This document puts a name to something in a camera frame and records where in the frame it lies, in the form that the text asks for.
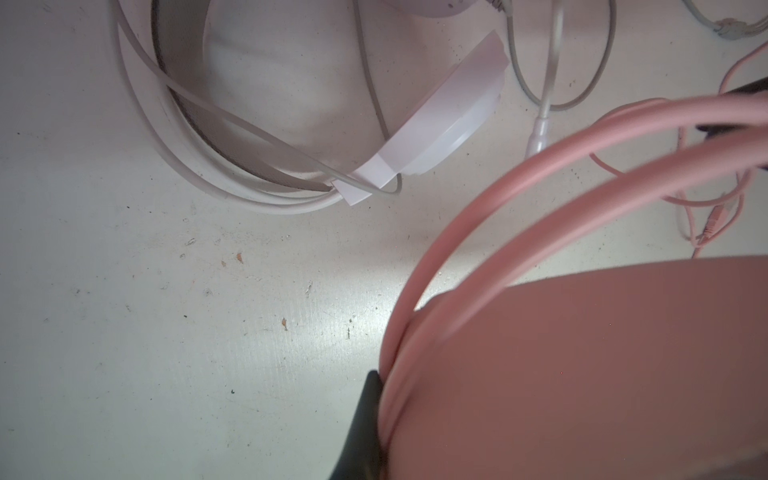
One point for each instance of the white headphones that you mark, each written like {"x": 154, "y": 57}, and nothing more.
{"x": 443, "y": 120}

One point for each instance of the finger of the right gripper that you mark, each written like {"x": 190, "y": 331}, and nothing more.
{"x": 736, "y": 132}

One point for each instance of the pink headphones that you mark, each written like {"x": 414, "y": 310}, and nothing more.
{"x": 655, "y": 371}

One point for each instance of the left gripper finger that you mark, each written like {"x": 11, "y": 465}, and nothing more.
{"x": 361, "y": 456}

